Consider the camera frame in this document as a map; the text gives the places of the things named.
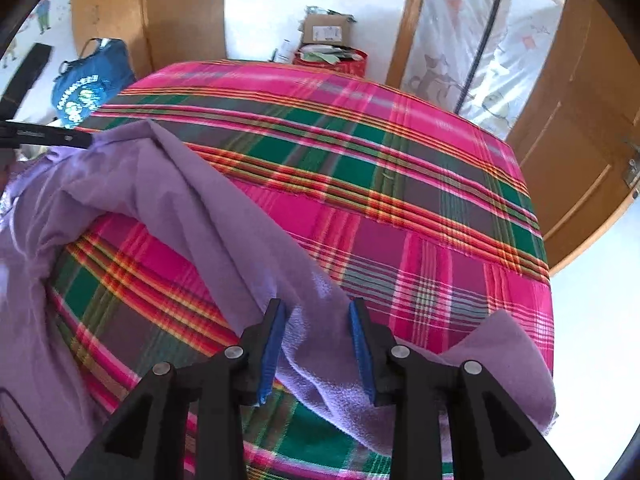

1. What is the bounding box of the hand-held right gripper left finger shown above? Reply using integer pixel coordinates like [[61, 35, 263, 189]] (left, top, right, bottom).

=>
[[65, 298, 287, 480]]

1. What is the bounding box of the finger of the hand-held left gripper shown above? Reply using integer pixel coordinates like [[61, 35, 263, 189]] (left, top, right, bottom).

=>
[[0, 119, 95, 150]]

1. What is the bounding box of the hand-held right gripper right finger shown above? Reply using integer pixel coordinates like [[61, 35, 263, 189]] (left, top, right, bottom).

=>
[[348, 297, 576, 480]]

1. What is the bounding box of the purple fleece garment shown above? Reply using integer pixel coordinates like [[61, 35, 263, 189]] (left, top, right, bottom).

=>
[[0, 120, 558, 480]]

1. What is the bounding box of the blue tote bag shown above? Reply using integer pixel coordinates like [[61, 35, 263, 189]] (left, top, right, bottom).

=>
[[51, 37, 137, 128]]

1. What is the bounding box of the wooden wardrobe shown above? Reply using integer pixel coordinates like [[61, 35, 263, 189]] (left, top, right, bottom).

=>
[[70, 0, 228, 81]]

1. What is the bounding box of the pink green plaid bed blanket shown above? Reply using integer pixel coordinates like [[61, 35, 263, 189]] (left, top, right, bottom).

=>
[[47, 60, 553, 480]]

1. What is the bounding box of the red storage bin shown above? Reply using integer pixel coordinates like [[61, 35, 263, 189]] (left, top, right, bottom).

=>
[[292, 45, 370, 78]]

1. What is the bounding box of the wooden door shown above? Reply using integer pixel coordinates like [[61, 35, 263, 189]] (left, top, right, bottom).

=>
[[505, 0, 640, 278]]

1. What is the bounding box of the cardboard box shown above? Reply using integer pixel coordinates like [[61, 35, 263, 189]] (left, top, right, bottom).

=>
[[300, 12, 357, 51]]

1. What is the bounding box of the metal door lock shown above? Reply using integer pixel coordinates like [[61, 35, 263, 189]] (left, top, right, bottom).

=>
[[620, 137, 640, 188]]

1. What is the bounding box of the clear plastic curtain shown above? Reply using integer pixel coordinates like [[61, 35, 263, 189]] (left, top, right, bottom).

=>
[[400, 0, 571, 141]]

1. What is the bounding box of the black curtain pole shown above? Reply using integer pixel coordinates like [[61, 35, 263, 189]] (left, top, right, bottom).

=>
[[452, 0, 511, 113]]

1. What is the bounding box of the cartoon wall sticker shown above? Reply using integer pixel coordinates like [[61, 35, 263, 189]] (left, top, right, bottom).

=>
[[0, 0, 73, 71]]

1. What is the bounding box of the wooden door frame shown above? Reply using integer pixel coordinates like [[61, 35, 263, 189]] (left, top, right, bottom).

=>
[[385, 0, 433, 88]]

